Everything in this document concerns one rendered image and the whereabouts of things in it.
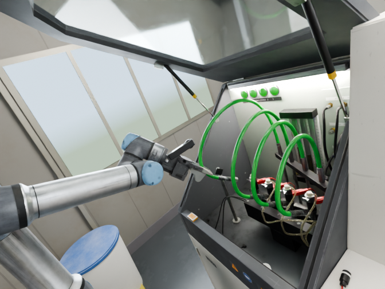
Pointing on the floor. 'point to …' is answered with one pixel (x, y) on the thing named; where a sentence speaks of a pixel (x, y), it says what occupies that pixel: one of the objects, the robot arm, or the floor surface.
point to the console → (367, 140)
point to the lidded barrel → (102, 260)
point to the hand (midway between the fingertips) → (209, 171)
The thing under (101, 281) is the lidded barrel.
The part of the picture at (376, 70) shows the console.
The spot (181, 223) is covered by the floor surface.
